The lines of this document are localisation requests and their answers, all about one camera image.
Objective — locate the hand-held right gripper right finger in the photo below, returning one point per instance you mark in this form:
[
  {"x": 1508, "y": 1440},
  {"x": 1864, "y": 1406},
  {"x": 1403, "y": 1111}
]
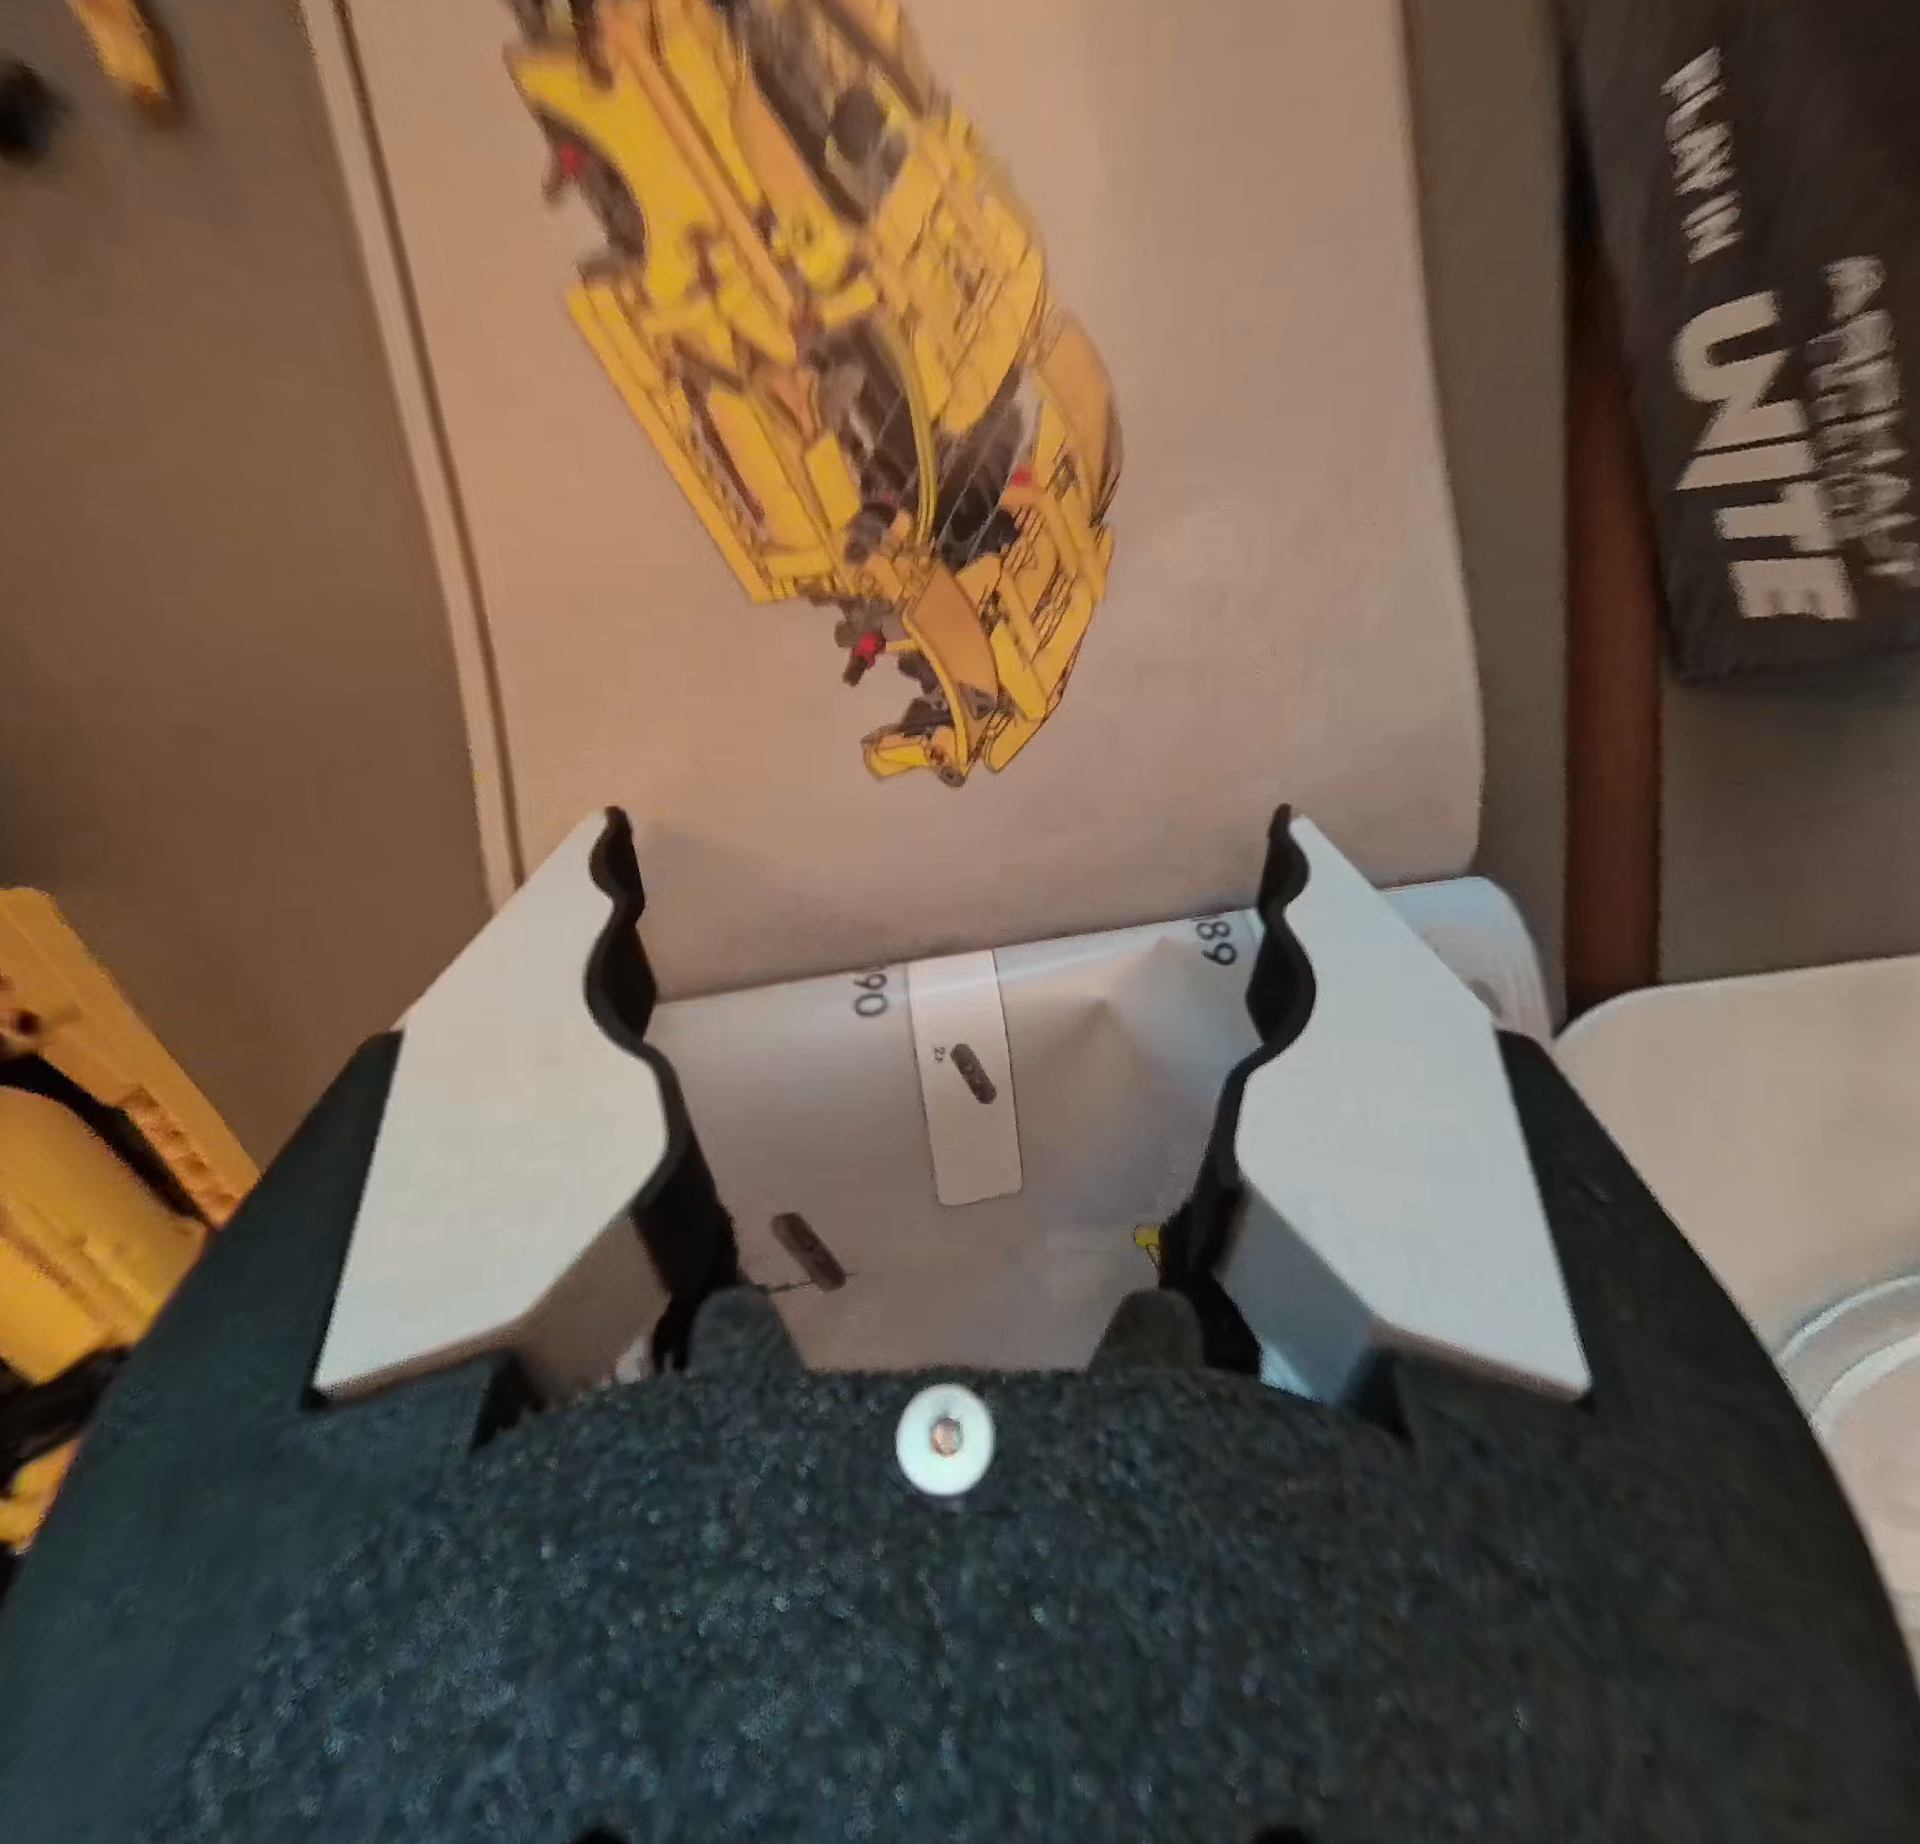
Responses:
[{"x": 1397, "y": 1125}]

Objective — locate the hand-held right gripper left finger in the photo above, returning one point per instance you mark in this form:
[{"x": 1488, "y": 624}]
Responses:
[{"x": 497, "y": 1125}]

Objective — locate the yellow brick car model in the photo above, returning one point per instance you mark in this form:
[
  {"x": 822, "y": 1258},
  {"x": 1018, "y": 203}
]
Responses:
[{"x": 61, "y": 1200}]

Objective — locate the instruction booklet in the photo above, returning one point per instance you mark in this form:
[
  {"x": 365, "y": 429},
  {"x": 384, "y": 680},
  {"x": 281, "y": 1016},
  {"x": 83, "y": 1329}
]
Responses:
[{"x": 1202, "y": 373}]

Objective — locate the grey desk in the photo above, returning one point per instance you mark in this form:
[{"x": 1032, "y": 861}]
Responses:
[{"x": 180, "y": 524}]

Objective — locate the brick set box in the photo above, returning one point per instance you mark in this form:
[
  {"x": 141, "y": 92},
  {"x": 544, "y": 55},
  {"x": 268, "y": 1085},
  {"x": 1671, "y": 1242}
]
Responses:
[{"x": 1727, "y": 299}]

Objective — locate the black connector piece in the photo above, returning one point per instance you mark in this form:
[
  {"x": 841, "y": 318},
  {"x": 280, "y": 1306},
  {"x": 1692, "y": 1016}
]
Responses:
[{"x": 23, "y": 111}]

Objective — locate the yellow panel piece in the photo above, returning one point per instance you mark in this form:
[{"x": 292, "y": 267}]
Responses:
[{"x": 111, "y": 14}]

